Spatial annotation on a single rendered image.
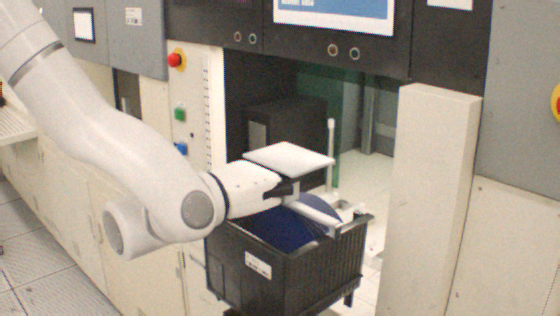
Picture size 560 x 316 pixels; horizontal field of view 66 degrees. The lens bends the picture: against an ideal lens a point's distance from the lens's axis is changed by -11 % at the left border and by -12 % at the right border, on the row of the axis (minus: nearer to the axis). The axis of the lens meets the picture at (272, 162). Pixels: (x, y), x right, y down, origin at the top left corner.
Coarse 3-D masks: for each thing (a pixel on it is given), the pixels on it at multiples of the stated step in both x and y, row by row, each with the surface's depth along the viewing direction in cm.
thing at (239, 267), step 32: (256, 160) 79; (288, 160) 78; (320, 160) 79; (224, 224) 80; (352, 224) 79; (224, 256) 82; (256, 256) 75; (288, 256) 70; (320, 256) 76; (352, 256) 83; (224, 288) 85; (256, 288) 78; (288, 288) 72; (320, 288) 79; (352, 288) 87
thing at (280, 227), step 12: (252, 216) 91; (264, 216) 88; (276, 216) 86; (288, 216) 83; (252, 228) 92; (264, 228) 89; (276, 228) 86; (288, 228) 84; (300, 228) 82; (264, 240) 90; (276, 240) 87; (288, 240) 85; (300, 240) 82; (288, 252) 85
